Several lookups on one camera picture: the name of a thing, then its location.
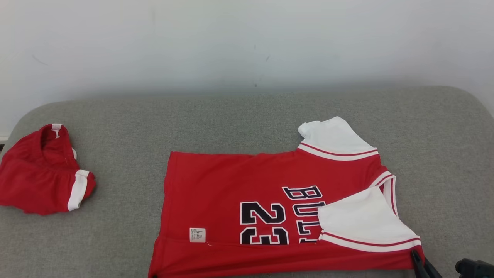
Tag red Bulls jersey white sleeves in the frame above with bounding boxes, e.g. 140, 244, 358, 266
148, 116, 425, 278

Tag red Bulls shorts white stripe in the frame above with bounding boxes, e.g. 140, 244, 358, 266
0, 123, 96, 216

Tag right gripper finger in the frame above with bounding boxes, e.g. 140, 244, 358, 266
424, 258, 443, 278
410, 250, 427, 278

